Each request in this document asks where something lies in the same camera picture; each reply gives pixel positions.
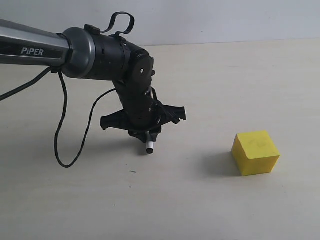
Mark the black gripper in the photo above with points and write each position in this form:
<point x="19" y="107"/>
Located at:
<point x="147" y="124"/>

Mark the black and white marker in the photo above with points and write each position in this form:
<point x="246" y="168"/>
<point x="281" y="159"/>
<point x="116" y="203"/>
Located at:
<point x="149" y="144"/>

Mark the yellow foam cube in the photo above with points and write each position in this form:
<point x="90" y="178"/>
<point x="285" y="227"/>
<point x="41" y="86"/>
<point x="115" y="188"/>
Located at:
<point x="254" y="152"/>

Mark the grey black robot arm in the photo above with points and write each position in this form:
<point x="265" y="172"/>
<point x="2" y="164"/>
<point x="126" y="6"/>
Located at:
<point x="83" y="53"/>

